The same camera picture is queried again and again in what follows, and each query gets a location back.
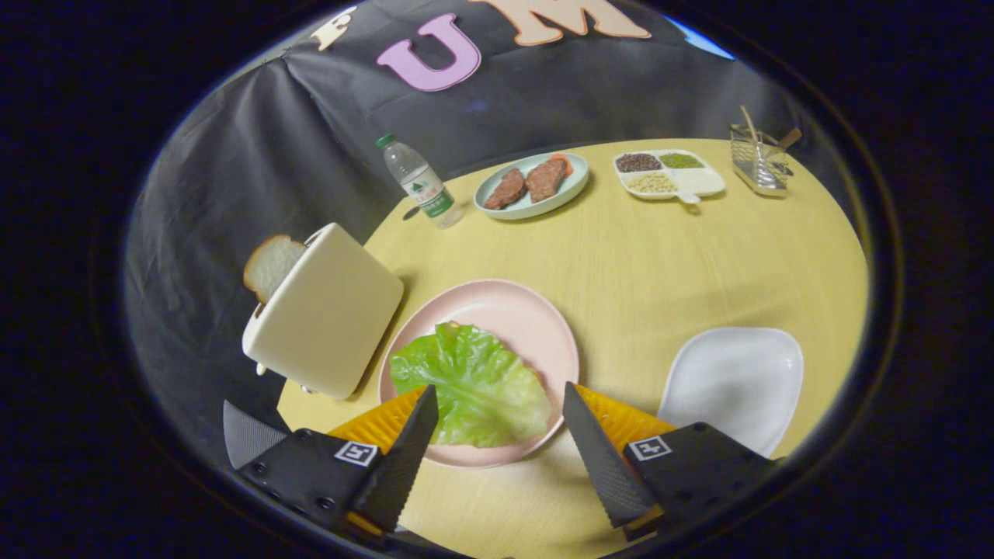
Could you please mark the light blue plate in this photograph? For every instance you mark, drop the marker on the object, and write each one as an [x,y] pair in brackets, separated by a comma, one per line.
[536,208]

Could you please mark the pile of dark beans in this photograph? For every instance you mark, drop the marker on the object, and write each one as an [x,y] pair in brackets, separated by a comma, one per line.
[638,162]

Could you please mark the pile of pale beans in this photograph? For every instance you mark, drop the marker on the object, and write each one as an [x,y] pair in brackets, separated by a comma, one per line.
[651,183]

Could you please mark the thin wooden stick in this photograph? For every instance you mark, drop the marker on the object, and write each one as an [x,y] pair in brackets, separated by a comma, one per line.
[747,123]

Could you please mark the orange food slice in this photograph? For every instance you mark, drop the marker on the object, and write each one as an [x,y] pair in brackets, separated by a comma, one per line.
[567,163]

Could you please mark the wooden spoon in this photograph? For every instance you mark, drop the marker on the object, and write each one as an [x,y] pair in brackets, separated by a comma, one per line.
[790,138]

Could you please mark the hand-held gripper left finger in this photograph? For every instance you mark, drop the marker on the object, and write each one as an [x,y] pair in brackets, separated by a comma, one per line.
[404,466]

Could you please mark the clear utensil holder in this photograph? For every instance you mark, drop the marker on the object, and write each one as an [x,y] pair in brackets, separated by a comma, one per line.
[757,167]

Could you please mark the green lettuce leaf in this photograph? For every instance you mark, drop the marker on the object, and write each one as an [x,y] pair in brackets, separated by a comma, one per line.
[474,388]

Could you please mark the black backdrop cloth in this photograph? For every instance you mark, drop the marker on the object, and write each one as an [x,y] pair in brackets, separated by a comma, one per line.
[311,116]

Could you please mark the pink plate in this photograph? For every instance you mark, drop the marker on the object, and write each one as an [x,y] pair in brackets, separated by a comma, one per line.
[505,310]

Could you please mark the white plate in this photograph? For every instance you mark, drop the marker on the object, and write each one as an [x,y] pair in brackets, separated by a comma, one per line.
[730,380]

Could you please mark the cream white toaster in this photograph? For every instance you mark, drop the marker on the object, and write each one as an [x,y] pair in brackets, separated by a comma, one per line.
[326,310]

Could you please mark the pile of green beans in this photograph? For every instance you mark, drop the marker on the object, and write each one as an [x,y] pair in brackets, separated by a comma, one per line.
[682,161]

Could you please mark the white bread slice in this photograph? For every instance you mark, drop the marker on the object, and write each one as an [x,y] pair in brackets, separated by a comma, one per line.
[272,264]

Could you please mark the clear water bottle green cap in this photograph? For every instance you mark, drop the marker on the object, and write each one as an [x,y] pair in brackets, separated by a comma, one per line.
[423,190]

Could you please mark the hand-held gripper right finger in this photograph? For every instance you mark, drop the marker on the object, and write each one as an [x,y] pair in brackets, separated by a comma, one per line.
[602,466]

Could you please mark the brown meat piece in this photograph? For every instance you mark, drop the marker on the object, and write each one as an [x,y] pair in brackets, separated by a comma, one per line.
[546,180]
[506,189]

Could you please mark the white divided dish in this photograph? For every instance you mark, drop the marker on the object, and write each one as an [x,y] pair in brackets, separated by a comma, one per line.
[703,182]

